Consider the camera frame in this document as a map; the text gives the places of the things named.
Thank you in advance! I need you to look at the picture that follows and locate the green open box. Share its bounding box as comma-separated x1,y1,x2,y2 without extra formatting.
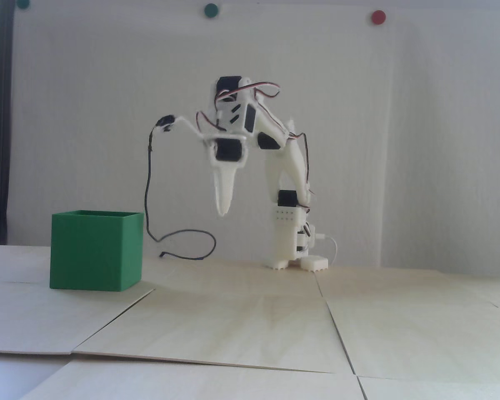
49,210,145,292

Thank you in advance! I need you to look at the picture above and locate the white usb cable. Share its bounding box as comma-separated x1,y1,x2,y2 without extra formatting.
316,235,339,268

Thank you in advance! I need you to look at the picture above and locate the black camera cable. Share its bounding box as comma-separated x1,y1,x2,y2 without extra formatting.
144,125,217,260

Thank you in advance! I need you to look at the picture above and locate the red black servo wire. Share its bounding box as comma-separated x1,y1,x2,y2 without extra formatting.
195,110,219,135
285,132,316,210
216,81,282,102

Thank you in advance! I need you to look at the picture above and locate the white table clamp block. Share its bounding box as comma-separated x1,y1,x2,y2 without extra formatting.
299,255,330,274

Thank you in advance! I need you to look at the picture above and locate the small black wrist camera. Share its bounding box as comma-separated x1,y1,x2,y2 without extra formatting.
155,114,178,134

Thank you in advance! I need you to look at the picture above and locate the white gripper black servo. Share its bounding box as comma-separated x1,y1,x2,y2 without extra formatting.
207,134,250,218

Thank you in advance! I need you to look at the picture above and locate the black window frame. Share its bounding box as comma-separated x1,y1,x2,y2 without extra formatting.
0,0,16,245

